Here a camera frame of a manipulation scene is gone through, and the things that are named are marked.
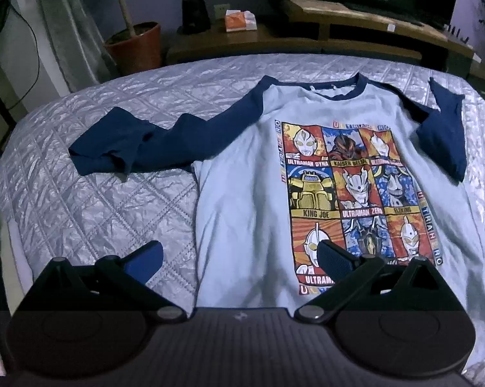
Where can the blue raglan graphic shirt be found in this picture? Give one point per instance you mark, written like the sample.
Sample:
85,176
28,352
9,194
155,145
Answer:
291,165

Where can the silver quilted bedspread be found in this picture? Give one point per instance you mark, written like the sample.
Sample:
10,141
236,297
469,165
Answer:
53,211

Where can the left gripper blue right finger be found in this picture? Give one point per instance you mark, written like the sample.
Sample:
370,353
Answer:
335,261

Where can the wooden TV stand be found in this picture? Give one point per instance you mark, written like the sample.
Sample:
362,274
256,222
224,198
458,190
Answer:
311,26

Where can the orange tissue box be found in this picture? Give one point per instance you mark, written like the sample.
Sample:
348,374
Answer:
240,21

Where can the white wall socket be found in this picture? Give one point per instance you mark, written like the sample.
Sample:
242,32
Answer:
220,10

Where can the black speaker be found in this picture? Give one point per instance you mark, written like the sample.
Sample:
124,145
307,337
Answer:
195,18

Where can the potted tree in red pot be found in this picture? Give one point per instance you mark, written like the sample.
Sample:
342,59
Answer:
137,47

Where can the grey curtain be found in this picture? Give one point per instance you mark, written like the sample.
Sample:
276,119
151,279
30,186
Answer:
77,43

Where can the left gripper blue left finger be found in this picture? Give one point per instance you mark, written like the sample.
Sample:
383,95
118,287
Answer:
144,262

